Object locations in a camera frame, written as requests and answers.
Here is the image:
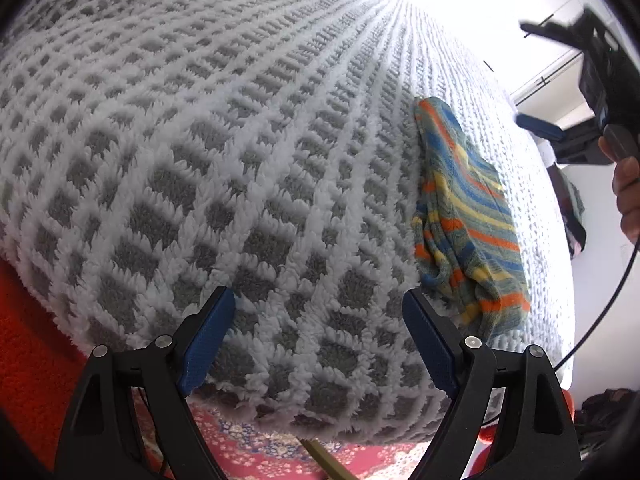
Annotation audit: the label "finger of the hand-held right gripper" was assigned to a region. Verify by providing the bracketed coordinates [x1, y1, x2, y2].
[516, 112, 612, 166]
[520, 20, 588, 55]

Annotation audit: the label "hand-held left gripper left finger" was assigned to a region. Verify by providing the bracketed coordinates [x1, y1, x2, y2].
[54, 286, 237, 480]

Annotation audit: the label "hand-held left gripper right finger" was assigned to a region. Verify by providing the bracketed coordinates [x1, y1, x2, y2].
[402, 287, 583, 480]

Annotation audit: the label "striped knit sweater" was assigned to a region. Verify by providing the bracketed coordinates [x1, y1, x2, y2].
[411, 97, 532, 343]

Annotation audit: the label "dark hanging clothes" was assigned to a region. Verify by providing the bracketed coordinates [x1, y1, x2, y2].
[547, 162, 587, 261]

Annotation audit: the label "person's right hand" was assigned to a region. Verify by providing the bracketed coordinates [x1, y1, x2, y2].
[597, 136, 640, 247]

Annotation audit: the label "red patterned rug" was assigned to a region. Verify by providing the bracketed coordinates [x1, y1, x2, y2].
[135, 400, 496, 480]

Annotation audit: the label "red plastic object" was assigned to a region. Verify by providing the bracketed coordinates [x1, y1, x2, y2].
[462, 440, 502, 480]

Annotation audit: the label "wooden stick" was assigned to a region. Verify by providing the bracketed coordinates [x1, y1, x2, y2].
[299, 437, 352, 480]

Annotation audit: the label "red fleece cloth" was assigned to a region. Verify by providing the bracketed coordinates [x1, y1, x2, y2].
[0, 259, 166, 480]

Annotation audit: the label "white grey checkered blanket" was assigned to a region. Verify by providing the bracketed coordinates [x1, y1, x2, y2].
[0, 0, 576, 446]

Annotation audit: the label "dark bag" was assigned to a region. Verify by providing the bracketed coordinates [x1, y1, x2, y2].
[575, 387, 640, 467]

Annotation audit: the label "black cable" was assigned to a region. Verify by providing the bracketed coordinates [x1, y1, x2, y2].
[480, 245, 640, 426]

